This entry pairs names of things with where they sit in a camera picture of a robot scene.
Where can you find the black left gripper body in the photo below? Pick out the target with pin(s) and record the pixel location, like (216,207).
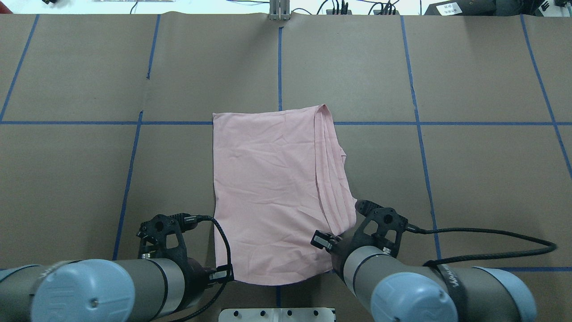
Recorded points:
(195,271)

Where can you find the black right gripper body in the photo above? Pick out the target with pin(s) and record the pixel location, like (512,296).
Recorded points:
(338,245)

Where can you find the pink t-shirt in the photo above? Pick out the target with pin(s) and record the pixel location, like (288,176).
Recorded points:
(278,177)

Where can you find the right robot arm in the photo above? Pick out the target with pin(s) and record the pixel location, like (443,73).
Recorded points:
(392,291)

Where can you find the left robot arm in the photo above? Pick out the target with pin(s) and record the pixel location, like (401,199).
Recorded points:
(162,281)

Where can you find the brown paper table cover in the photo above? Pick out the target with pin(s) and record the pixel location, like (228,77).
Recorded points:
(457,121)

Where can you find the white mounting plate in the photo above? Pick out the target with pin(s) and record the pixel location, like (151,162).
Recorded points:
(311,314)

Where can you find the black box with label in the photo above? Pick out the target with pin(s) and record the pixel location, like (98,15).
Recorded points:
(461,8)

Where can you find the aluminium frame post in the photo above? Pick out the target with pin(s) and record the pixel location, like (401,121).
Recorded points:
(279,10)

